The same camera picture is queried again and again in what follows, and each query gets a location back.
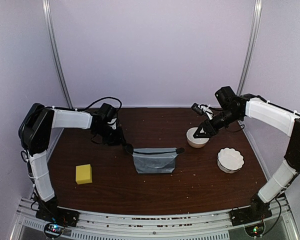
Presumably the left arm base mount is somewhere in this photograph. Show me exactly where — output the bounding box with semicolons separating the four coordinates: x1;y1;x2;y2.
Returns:
34;194;80;227

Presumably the white scalloped bowl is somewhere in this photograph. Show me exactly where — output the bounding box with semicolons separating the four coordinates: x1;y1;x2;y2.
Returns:
217;147;245;174

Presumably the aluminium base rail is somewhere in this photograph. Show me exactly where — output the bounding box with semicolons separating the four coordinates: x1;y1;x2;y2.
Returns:
8;197;300;240

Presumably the grey drawstring pouch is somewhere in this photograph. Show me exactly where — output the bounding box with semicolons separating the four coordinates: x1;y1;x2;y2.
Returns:
130;147;185;174

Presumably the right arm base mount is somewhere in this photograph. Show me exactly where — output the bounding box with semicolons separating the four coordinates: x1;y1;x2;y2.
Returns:
229;193;272;226

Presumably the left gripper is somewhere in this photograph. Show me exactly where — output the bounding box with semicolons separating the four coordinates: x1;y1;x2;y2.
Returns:
95;123;127;146

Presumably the aluminium corner post left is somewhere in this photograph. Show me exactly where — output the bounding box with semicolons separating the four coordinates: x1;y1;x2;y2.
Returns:
42;0;73;109

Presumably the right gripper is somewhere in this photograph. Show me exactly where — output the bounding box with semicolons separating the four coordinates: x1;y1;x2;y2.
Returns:
194;107;242;138

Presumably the aluminium corner post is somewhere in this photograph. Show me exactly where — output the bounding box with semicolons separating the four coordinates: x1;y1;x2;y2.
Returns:
42;0;73;109
237;0;263;95

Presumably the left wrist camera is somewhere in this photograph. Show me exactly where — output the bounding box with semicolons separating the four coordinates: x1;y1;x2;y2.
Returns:
107;117;118;130

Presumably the yellow sponge block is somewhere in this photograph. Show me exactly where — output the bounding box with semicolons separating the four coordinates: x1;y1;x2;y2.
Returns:
75;164;93;185

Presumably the white round bowl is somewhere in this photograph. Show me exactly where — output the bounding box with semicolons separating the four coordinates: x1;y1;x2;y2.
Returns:
186;127;210;149

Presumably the aluminium corner post right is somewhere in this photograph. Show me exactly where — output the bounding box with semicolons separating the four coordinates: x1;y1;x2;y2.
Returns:
237;0;263;95

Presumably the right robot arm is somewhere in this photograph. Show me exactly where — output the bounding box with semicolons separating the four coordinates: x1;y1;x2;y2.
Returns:
191;86;300;221

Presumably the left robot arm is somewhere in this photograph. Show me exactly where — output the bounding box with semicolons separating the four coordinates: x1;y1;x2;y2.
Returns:
18;103;127;203

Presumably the black clipper guard comb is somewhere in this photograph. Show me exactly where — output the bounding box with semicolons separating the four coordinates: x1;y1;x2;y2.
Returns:
124;144;134;155

